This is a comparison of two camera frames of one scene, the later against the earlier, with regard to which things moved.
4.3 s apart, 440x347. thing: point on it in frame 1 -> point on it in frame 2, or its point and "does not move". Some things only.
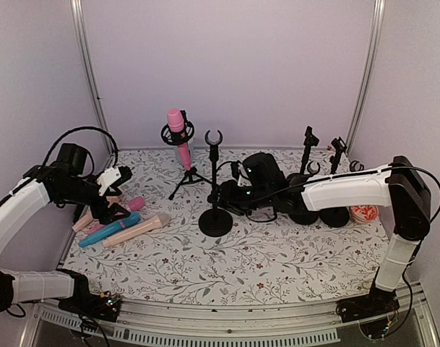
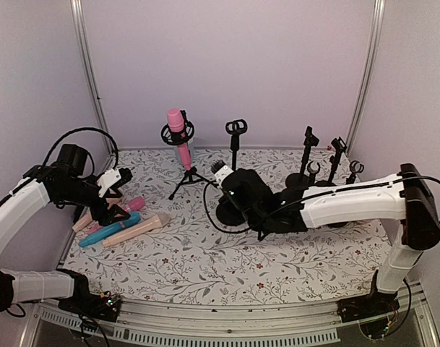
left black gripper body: (98, 211) does not move
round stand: (215, 222) -> (224, 215)
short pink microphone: (136, 203) does not move
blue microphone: (106, 230) does not move
